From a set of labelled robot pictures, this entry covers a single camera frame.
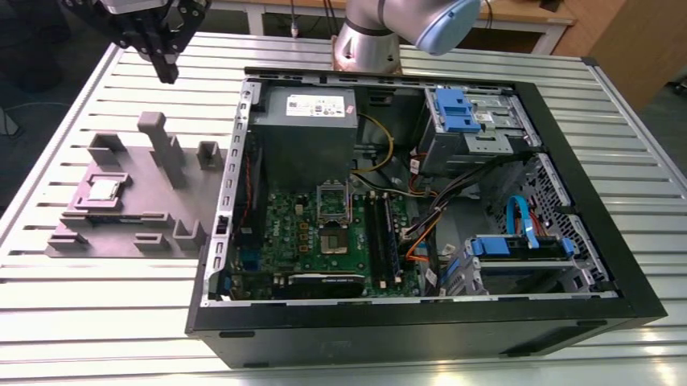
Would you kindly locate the blue expansion slot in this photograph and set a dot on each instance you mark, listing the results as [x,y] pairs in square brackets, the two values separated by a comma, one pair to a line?
[250,259]

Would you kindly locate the green motherboard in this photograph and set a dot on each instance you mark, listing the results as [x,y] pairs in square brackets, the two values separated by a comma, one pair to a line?
[290,241]

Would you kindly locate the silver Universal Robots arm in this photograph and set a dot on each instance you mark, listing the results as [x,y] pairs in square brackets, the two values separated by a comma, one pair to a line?
[370,44]

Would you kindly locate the blue drive carrier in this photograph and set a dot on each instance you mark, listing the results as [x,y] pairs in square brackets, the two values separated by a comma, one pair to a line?
[457,108]

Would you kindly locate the wooden cabinet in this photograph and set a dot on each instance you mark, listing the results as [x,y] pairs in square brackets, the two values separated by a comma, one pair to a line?
[634,40]

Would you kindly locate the grey power supply unit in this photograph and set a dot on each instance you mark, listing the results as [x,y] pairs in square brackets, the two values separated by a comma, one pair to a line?
[306,140]

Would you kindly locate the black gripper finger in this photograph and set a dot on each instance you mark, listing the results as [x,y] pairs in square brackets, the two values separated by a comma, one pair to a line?
[104,20]
[194,20]

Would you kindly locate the metal drive cage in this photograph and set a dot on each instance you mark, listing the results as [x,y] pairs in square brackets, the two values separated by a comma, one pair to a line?
[483,144]

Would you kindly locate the metal disk bay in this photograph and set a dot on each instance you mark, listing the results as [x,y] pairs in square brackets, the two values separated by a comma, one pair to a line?
[579,269]

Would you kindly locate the silver CPU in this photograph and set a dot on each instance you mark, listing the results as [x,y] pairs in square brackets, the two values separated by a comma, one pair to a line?
[103,190]

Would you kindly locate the grey parts rack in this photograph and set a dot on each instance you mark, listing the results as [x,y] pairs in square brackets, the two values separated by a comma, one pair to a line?
[144,181]

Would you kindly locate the metal locking lever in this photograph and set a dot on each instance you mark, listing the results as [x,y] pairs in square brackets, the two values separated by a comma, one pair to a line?
[350,201]

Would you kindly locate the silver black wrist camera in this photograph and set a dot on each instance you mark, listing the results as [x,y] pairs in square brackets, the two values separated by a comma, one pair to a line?
[134,6]

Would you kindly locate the black RAM slot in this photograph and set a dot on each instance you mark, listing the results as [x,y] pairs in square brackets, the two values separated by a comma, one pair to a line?
[375,237]
[387,237]

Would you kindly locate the hard disk in blue carrier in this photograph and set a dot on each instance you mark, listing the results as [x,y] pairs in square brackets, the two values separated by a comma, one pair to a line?
[491,247]

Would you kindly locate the black PC case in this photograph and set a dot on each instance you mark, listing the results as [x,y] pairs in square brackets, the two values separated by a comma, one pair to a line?
[375,333]

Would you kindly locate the dark office chair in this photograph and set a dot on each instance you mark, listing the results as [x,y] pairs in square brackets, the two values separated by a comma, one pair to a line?
[38,60]

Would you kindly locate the wooden desk white frame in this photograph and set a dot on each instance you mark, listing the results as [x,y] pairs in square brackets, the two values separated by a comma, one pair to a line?
[537,16]

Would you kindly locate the black graphics card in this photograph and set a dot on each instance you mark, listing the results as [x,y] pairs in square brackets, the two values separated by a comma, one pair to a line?
[322,281]

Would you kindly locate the CPU socket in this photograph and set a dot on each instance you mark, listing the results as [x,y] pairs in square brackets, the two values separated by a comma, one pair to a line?
[334,241]

